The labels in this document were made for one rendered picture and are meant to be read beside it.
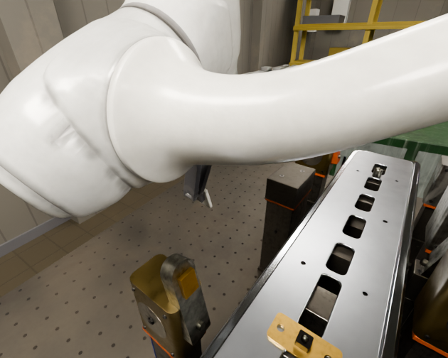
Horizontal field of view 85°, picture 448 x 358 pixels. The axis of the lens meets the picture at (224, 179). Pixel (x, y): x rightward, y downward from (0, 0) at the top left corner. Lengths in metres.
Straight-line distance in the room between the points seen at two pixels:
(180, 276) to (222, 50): 0.25
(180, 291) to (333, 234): 0.32
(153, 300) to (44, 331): 0.52
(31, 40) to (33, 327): 1.58
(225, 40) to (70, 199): 0.20
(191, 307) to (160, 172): 0.21
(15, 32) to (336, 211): 1.86
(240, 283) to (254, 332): 0.42
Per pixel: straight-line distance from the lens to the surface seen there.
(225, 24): 0.28
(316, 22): 5.55
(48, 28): 2.04
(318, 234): 0.51
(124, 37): 0.19
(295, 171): 0.65
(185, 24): 0.25
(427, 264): 0.54
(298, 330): 0.38
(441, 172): 0.80
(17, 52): 1.96
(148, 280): 0.37
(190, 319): 0.35
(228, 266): 0.82
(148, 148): 0.16
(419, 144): 2.33
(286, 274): 0.43
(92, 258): 0.94
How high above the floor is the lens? 1.33
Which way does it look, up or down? 30 degrees down
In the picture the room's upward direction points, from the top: straight up
